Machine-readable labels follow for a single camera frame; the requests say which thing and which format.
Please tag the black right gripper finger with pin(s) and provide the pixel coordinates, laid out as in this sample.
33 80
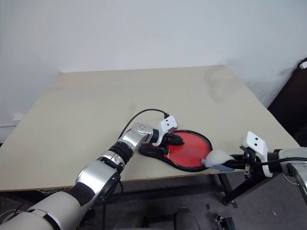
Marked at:
236 164
238 157

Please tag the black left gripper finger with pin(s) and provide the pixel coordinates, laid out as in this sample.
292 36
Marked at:
177 142
177 137

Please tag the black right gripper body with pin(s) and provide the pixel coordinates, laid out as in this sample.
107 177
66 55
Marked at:
249 163

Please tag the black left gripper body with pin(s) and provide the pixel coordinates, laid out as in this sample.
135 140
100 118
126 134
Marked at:
165 140

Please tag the red table tennis paddle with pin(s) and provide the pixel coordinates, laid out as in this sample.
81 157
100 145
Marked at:
192 151

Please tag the black clear-window paddle case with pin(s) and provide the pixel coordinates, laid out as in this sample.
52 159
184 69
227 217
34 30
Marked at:
153 152

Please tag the white cleaning cloth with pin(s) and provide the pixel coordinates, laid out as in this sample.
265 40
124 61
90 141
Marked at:
217 157

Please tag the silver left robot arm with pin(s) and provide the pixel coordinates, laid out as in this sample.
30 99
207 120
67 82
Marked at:
100 172

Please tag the large black object with white tag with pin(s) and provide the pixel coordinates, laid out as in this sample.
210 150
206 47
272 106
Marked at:
290 115

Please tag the dark rounded shape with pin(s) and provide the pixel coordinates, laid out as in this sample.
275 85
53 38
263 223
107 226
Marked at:
187 219

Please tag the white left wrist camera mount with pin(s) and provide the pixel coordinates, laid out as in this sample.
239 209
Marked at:
168 125

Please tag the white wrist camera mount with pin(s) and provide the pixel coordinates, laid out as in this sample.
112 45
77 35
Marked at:
255 146
168 125

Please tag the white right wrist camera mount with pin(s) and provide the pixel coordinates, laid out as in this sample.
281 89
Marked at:
255 146

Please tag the black table frame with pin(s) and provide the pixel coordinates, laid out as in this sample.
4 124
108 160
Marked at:
239 189

